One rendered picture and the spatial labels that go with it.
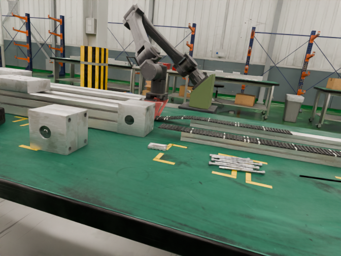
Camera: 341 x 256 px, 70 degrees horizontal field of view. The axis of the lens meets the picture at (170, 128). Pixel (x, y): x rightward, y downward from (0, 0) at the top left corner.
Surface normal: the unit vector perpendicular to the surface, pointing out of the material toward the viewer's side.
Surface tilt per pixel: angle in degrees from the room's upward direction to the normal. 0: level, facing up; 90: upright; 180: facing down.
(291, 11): 90
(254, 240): 0
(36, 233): 0
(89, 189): 0
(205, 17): 90
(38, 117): 90
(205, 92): 90
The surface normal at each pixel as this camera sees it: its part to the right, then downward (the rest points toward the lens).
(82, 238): 0.10, -0.96
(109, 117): -0.23, 0.24
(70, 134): 0.97, 0.16
